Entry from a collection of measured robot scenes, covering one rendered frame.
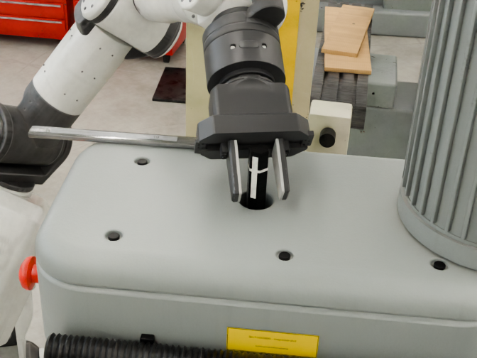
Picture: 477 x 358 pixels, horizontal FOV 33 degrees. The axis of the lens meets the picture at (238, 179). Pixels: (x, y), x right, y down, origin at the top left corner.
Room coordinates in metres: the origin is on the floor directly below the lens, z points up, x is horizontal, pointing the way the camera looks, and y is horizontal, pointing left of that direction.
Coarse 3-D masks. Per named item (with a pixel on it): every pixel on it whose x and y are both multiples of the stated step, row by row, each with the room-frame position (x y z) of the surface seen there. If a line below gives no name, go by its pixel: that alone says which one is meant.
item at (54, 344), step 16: (48, 336) 0.59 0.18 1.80; (64, 336) 0.59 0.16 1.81; (144, 336) 0.59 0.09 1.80; (48, 352) 0.57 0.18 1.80; (64, 352) 0.57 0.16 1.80; (80, 352) 0.57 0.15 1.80; (96, 352) 0.57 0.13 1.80; (112, 352) 0.57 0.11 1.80; (128, 352) 0.57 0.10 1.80; (144, 352) 0.57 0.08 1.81; (160, 352) 0.57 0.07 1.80; (176, 352) 0.57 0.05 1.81; (192, 352) 0.57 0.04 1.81; (208, 352) 0.57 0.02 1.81; (224, 352) 0.57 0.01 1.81; (240, 352) 0.58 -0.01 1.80
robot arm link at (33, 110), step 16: (32, 80) 1.11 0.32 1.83; (32, 96) 1.09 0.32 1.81; (16, 112) 1.08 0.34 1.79; (32, 112) 1.07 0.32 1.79; (48, 112) 1.07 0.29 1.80; (16, 128) 1.05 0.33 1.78; (16, 144) 1.04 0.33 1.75; (32, 144) 1.07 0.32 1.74; (48, 144) 1.09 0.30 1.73; (16, 160) 1.05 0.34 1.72; (32, 160) 1.07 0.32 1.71; (48, 160) 1.10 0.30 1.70
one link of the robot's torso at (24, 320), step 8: (32, 296) 1.28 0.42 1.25; (32, 304) 1.24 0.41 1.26; (24, 312) 1.23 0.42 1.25; (32, 312) 1.24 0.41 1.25; (24, 320) 1.23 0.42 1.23; (16, 328) 1.22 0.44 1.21; (24, 328) 1.23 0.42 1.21; (16, 336) 1.22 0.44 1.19; (24, 336) 1.23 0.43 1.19; (8, 344) 1.27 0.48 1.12; (16, 344) 1.27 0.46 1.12; (24, 344) 1.28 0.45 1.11; (32, 344) 1.33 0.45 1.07; (0, 352) 1.25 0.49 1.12; (8, 352) 1.25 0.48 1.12; (16, 352) 1.25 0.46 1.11; (24, 352) 1.25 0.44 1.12; (32, 352) 1.29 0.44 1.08
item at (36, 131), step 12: (36, 132) 0.83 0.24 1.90; (48, 132) 0.83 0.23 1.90; (60, 132) 0.83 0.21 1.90; (72, 132) 0.83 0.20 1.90; (84, 132) 0.84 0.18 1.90; (96, 132) 0.84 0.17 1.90; (108, 132) 0.84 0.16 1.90; (120, 132) 0.84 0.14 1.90; (132, 144) 0.82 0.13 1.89; (144, 144) 0.82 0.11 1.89; (156, 144) 0.82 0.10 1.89; (168, 144) 0.82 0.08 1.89; (180, 144) 0.82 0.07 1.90; (192, 144) 0.82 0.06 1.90
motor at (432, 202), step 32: (448, 0) 0.68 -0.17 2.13; (448, 32) 0.67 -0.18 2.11; (448, 64) 0.66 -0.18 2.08; (416, 96) 0.73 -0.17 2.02; (448, 96) 0.66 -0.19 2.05; (416, 128) 0.71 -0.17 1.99; (448, 128) 0.65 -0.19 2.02; (416, 160) 0.69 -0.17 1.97; (448, 160) 0.64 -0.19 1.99; (416, 192) 0.67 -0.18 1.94; (448, 192) 0.64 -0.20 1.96; (416, 224) 0.66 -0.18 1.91; (448, 224) 0.63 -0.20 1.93; (448, 256) 0.62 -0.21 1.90
